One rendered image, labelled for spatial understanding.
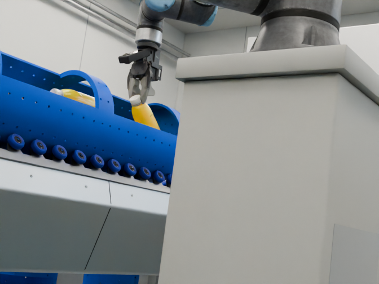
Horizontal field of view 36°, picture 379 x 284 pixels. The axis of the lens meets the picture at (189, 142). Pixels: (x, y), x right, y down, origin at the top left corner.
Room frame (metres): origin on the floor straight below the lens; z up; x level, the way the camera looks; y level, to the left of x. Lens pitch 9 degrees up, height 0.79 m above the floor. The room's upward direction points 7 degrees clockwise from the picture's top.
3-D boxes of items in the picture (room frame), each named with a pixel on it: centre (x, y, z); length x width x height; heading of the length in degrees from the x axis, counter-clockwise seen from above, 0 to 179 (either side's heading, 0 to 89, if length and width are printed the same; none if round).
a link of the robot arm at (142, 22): (1.92, 0.19, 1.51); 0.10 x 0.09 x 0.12; 13
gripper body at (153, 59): (1.93, 0.18, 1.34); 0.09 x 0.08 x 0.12; 144
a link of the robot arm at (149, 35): (1.93, 0.19, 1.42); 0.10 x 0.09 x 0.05; 54
